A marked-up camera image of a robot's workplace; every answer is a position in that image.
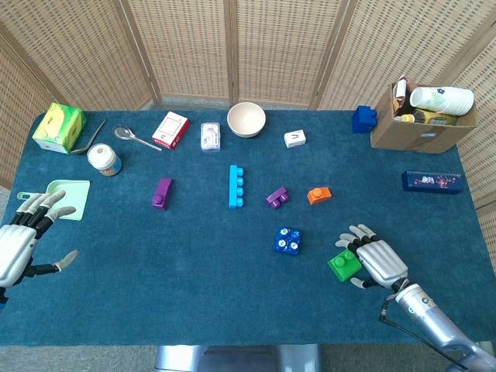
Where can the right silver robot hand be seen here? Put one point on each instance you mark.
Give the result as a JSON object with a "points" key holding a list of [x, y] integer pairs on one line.
{"points": [[381, 261]]}

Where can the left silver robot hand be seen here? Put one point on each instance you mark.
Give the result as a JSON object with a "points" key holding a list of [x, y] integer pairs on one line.
{"points": [[13, 248]]}

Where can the green two-stud block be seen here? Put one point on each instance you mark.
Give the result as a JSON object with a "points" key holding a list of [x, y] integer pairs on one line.
{"points": [[343, 268]]}

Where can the dark blue four-stud block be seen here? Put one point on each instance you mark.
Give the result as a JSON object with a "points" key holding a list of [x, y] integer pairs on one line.
{"points": [[287, 241]]}

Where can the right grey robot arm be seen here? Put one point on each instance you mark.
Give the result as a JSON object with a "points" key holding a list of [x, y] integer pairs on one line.
{"points": [[426, 314]]}

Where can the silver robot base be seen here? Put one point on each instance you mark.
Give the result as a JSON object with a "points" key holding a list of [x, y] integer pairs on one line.
{"points": [[236, 358]]}

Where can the paper cups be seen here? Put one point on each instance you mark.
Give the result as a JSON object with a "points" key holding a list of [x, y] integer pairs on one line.
{"points": [[441, 100]]}

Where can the light green dustpan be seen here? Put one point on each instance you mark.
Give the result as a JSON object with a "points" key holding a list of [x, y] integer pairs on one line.
{"points": [[77, 193]]}

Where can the orange one-stud block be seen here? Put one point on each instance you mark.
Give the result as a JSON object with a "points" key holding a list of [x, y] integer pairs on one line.
{"points": [[319, 195]]}

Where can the dark blue long box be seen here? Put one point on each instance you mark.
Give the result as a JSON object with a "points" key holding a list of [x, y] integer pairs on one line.
{"points": [[432, 181]]}

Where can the purple two-stud small block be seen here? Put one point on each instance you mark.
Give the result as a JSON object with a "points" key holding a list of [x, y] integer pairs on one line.
{"points": [[277, 197]]}

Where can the white-lidded clear jar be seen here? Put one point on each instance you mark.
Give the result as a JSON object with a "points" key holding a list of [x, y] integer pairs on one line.
{"points": [[102, 159]]}

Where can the cardboard box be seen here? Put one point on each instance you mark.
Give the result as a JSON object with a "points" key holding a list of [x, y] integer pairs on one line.
{"points": [[410, 135]]}

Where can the green yellow tissue pack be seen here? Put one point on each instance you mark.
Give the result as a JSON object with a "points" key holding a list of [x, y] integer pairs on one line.
{"points": [[58, 126]]}

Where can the dark blue tall block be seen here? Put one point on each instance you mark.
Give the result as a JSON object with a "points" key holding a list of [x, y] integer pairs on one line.
{"points": [[363, 120]]}

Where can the small white box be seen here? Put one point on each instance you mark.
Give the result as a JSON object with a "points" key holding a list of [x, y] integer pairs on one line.
{"points": [[295, 138]]}

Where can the yellow drink bottle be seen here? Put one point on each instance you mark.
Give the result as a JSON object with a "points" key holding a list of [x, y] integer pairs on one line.
{"points": [[430, 117]]}

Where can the purple one-stud curved block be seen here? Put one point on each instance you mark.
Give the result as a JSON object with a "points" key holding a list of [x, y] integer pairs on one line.
{"points": [[162, 192]]}

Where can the metal spoon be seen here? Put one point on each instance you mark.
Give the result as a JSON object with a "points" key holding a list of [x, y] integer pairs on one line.
{"points": [[123, 132]]}

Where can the light blue long block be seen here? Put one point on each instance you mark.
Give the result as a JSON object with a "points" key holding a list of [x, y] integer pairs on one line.
{"points": [[233, 188]]}

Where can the snack packets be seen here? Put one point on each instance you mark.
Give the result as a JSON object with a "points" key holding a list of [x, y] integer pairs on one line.
{"points": [[400, 93]]}

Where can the teal table carpet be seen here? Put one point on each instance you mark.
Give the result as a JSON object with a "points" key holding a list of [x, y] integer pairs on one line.
{"points": [[193, 302]]}

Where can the beige bowl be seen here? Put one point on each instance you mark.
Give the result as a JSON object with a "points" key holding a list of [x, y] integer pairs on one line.
{"points": [[246, 120]]}

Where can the red and white box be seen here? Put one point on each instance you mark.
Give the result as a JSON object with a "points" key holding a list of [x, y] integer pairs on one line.
{"points": [[170, 129]]}

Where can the clear plastic white case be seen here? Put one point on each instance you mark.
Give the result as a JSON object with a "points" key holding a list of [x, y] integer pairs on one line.
{"points": [[211, 136]]}

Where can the wicker folding screen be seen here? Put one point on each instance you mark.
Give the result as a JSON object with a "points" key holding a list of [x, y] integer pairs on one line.
{"points": [[186, 46]]}

